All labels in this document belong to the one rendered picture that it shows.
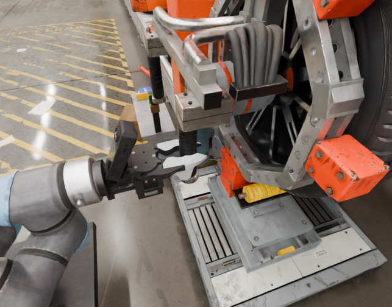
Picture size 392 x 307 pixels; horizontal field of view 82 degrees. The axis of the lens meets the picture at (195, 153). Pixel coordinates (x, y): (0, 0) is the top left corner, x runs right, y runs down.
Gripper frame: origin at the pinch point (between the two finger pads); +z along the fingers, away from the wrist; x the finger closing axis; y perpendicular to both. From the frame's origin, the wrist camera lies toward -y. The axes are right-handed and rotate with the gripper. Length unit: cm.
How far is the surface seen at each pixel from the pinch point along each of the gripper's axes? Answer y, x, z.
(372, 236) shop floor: 83, 10, 95
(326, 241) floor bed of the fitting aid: 75, 7, 64
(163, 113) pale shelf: 38, -69, 4
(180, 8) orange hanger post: -12, -60, 13
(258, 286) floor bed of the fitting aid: 75, 14, 23
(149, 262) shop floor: 83, -13, -20
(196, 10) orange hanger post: -11, -60, 19
